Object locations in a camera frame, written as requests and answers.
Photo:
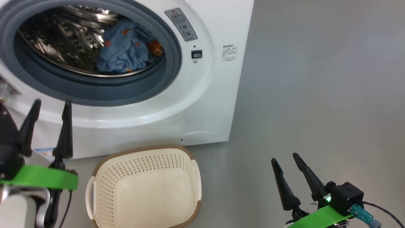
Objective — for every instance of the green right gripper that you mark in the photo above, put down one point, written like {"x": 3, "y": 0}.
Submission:
{"x": 319, "y": 218}

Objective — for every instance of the blue energy label sticker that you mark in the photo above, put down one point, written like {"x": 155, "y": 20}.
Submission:
{"x": 46, "y": 154}

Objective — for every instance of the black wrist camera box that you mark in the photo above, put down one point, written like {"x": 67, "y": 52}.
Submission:
{"x": 9, "y": 161}
{"x": 346, "y": 198}

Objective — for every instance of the small text notice sticker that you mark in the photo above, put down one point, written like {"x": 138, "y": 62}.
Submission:
{"x": 229, "y": 53}

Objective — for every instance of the grey warning sticker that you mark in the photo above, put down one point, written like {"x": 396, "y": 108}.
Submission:
{"x": 182, "y": 25}

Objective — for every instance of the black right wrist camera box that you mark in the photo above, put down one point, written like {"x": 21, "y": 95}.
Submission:
{"x": 346, "y": 198}

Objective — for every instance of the round white filter cover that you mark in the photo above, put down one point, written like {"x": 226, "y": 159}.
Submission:
{"x": 197, "y": 138}

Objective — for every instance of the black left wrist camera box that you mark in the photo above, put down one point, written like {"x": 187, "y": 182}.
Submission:
{"x": 9, "y": 161}

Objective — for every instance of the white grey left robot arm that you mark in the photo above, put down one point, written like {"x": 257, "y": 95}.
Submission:
{"x": 15, "y": 209}

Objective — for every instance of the black door latch socket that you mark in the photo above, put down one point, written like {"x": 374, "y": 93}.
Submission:
{"x": 196, "y": 54}

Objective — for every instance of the blue bear print garment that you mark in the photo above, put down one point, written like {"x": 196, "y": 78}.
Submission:
{"x": 126, "y": 58}

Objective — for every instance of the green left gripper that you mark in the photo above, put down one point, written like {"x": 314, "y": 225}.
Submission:
{"x": 44, "y": 178}

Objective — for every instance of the steel washing machine drum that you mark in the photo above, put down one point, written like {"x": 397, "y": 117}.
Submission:
{"x": 57, "y": 41}

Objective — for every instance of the white front-load washing machine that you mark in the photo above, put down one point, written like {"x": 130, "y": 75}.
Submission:
{"x": 202, "y": 104}

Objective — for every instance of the cream perforated laundry basket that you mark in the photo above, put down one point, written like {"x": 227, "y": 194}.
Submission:
{"x": 145, "y": 196}

